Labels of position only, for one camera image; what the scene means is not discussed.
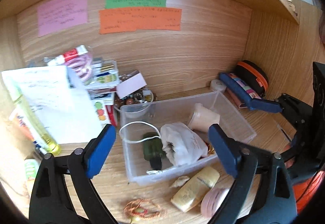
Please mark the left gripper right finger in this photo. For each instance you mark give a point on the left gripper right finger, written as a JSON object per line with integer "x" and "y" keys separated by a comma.
{"x": 274, "y": 201}

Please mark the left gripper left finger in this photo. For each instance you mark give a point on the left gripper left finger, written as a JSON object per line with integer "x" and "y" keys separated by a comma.
{"x": 50, "y": 200}

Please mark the pink round compact case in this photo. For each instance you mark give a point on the pink round compact case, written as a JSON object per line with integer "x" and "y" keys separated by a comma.
{"x": 212, "y": 201}

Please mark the cream yellow lotion tube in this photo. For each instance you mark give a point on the cream yellow lotion tube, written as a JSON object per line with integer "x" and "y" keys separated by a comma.
{"x": 193, "y": 191}

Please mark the green orange white tube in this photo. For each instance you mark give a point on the green orange white tube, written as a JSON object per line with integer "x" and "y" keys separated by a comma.
{"x": 31, "y": 169}

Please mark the blue patterned pouch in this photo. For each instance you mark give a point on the blue patterned pouch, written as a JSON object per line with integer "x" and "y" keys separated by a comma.
{"x": 247, "y": 95}

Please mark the yellow liquid tube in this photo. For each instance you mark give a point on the yellow liquid tube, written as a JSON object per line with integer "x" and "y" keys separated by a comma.
{"x": 30, "y": 124}

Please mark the black orange round case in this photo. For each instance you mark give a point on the black orange round case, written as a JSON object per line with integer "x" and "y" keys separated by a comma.
{"x": 253, "y": 76}

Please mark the white paper sheet stack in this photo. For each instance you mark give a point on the white paper sheet stack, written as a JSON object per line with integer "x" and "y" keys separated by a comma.
{"x": 59, "y": 100}

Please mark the fruit pattern card pack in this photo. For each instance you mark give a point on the fruit pattern card pack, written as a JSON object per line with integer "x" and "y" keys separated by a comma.
{"x": 100, "y": 111}

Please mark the cream plastic cup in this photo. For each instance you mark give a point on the cream plastic cup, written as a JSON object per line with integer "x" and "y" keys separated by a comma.
{"x": 202, "y": 118}

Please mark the small white round container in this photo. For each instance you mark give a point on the small white round container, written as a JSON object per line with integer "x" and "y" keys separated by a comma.
{"x": 217, "y": 85}

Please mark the dark green small bottle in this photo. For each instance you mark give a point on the dark green small bottle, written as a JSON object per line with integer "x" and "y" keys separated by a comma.
{"x": 152, "y": 150}

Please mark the clear plastic bowl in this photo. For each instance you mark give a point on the clear plastic bowl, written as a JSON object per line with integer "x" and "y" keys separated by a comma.
{"x": 135, "y": 110}

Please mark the clear plastic storage bin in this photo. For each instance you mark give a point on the clear plastic storage bin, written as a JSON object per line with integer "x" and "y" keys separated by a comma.
{"x": 179, "y": 110}

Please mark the stack of snack packets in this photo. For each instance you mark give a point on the stack of snack packets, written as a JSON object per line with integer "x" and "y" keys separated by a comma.
{"x": 100, "y": 77}

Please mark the white small cardboard box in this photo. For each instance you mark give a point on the white small cardboard box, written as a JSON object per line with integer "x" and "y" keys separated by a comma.
{"x": 130, "y": 85}

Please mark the orange sticky note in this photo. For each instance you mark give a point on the orange sticky note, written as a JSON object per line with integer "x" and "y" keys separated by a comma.
{"x": 139, "y": 18}

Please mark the pink sticky note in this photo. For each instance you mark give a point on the pink sticky note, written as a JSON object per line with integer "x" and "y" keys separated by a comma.
{"x": 56, "y": 15}

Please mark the green sticky note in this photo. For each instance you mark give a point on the green sticky note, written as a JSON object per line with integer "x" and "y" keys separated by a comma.
{"x": 134, "y": 3}

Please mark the white cloth drawstring bag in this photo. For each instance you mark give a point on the white cloth drawstring bag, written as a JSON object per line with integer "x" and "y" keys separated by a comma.
{"x": 181, "y": 145}

